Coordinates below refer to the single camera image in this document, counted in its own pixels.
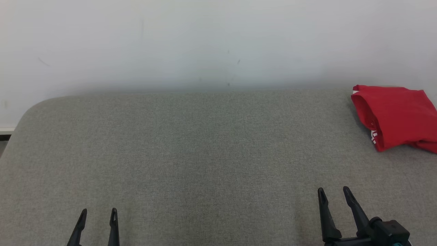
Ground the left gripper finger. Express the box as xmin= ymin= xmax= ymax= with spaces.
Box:
xmin=108 ymin=208 xmax=120 ymax=246
xmin=67 ymin=208 xmax=88 ymax=246

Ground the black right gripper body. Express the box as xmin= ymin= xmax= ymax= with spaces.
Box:
xmin=324 ymin=235 xmax=376 ymax=246

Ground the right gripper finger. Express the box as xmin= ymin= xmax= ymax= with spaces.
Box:
xmin=343 ymin=186 xmax=371 ymax=238
xmin=318 ymin=187 xmax=342 ymax=242

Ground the red white basketball jersey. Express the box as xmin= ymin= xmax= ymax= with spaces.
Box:
xmin=351 ymin=85 xmax=437 ymax=153

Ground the wall baseboard strip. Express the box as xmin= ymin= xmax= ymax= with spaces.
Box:
xmin=0 ymin=127 xmax=16 ymax=141

